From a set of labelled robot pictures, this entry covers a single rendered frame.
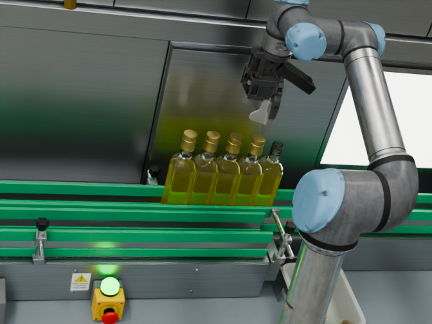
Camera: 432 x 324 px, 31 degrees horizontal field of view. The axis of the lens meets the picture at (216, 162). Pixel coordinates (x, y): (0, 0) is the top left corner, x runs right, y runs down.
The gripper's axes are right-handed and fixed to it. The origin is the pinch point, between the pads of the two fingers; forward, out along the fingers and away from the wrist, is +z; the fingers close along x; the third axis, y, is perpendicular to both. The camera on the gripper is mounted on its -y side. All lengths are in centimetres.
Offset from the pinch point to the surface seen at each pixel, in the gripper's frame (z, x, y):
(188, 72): -4.8, -12.3, 17.4
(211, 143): 6.1, 1.2, 12.0
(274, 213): 24.9, 5.4, -8.3
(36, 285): 40, 16, 51
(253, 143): 5.8, 1.1, 1.3
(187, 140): 5.8, 1.1, 18.1
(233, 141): 5.2, 1.3, 6.6
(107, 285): 36, 20, 36
